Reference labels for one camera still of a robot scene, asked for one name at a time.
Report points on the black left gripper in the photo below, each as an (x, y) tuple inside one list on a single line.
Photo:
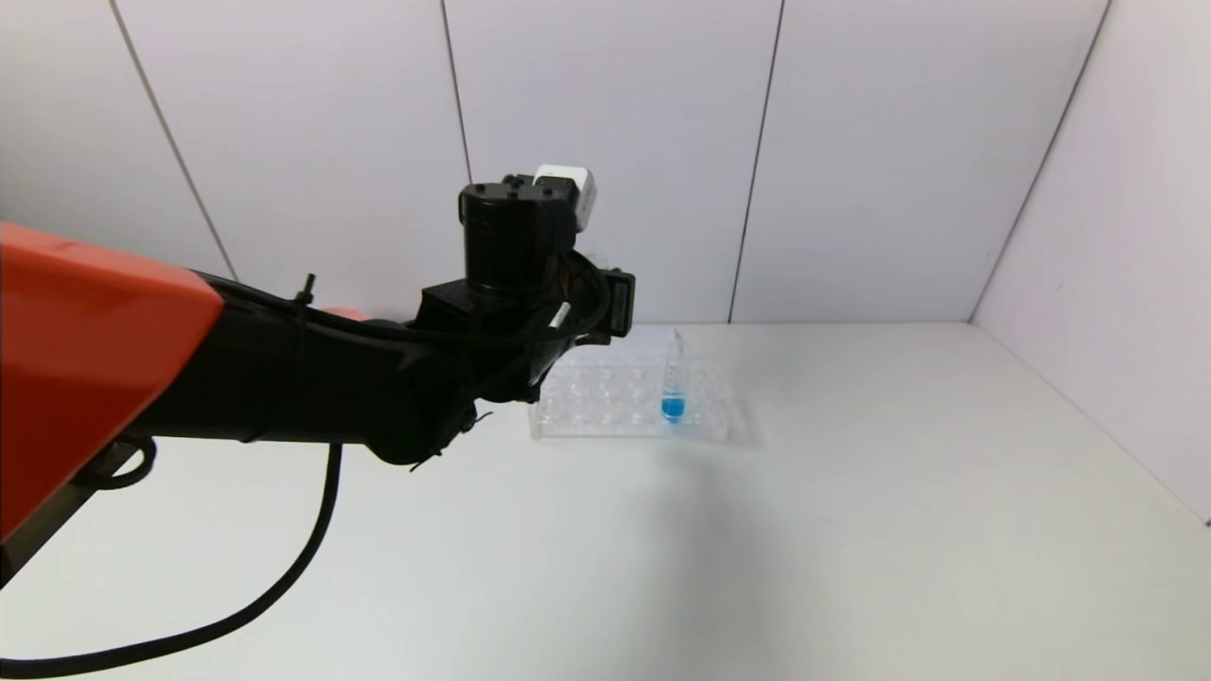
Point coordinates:
[(620, 303)]

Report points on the test tube with blue pigment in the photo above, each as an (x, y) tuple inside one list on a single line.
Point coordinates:
[(673, 408)]

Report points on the pink plastic bowl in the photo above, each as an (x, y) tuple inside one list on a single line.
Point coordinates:
[(345, 312)]

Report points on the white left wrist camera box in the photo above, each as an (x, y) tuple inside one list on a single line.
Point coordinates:
[(577, 194)]

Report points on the clear acrylic test tube rack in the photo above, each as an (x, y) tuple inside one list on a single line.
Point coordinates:
[(705, 416)]

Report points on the white paper sheet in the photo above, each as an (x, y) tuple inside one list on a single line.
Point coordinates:
[(643, 339)]

